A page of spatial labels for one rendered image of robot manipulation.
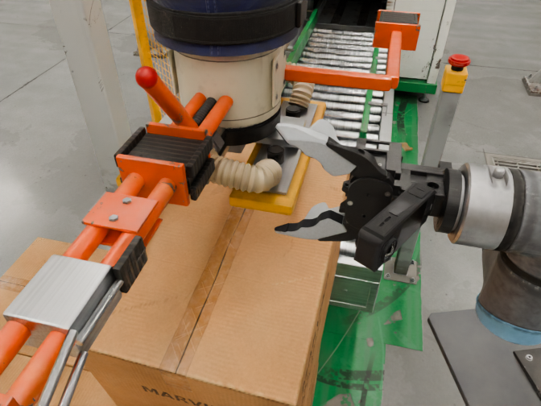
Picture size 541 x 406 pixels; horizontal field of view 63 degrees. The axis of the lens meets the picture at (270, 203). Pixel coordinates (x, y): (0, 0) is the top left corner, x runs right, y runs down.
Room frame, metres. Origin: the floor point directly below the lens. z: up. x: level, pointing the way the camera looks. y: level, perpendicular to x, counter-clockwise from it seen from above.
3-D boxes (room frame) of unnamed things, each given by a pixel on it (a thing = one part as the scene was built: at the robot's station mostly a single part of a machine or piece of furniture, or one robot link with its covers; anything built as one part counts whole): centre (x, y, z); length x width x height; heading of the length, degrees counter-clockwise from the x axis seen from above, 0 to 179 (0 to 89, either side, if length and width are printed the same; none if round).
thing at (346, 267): (0.97, 0.00, 0.58); 0.70 x 0.03 x 0.06; 76
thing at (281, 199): (0.67, -0.03, 1.19); 0.34 x 0.10 x 0.05; 166
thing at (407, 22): (0.92, -0.26, 1.29); 0.09 x 0.08 x 0.05; 76
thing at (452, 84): (1.41, -0.62, 0.50); 0.07 x 0.07 x 1.00; 76
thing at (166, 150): (0.45, 0.13, 1.29); 0.10 x 0.08 x 0.06; 76
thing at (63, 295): (0.24, 0.18, 1.28); 0.07 x 0.07 x 0.04; 76
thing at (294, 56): (2.52, -0.10, 0.60); 1.60 x 0.10 x 0.09; 166
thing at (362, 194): (0.40, -0.14, 1.29); 0.12 x 0.09 x 0.08; 76
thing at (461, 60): (1.41, -0.62, 1.02); 0.07 x 0.07 x 0.04
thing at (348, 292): (0.97, 0.00, 0.48); 0.70 x 0.03 x 0.15; 76
